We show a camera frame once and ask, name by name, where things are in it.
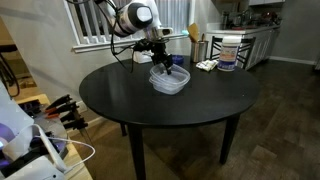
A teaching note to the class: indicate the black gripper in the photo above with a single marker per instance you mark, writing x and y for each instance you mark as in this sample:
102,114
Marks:
160,53

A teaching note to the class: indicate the clear plastic lunchbox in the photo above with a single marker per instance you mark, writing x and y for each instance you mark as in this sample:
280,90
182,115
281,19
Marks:
168,89
173,76

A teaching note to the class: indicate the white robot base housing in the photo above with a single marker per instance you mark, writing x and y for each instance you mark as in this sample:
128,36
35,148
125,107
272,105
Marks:
23,146

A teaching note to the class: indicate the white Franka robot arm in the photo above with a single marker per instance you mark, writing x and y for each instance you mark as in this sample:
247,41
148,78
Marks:
133,16

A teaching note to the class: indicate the blue round plastic lid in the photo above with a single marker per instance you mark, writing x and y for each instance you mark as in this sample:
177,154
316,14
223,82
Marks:
179,59

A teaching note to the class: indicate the white lidded storage box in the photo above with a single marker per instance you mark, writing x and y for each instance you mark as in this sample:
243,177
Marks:
141,57

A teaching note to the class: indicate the metal utensil holder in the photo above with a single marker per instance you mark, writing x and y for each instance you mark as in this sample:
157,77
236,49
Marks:
199,51

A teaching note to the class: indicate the crumpled white packet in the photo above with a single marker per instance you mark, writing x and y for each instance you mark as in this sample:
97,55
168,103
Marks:
206,64

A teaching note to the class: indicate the wooden spatula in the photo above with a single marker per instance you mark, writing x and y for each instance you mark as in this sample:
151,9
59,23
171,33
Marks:
193,31

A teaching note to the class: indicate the wooden spoon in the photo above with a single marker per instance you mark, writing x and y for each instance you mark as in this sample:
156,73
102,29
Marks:
202,37

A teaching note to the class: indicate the black round table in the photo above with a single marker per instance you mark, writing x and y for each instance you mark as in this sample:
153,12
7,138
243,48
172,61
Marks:
206,96

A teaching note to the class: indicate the white vertical blinds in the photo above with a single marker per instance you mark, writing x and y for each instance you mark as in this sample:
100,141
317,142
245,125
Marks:
173,15

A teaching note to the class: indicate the white wipes canister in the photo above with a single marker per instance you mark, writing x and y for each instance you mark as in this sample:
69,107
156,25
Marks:
229,55

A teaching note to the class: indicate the black slatted chair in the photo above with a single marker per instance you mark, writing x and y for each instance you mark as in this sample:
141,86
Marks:
245,50

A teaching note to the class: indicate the white kitchen counter cabinet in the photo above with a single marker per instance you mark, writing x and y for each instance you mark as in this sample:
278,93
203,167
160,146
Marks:
258,41

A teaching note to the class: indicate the kitchen appliances on counter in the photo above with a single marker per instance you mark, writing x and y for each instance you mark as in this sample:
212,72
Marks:
248,18

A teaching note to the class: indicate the dark side desk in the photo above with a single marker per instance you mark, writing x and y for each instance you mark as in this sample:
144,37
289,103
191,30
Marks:
8,66

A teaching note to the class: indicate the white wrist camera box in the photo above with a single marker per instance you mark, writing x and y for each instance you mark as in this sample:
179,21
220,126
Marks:
163,32

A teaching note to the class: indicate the white window frame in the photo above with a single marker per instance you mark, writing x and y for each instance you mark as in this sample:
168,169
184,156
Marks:
86,45

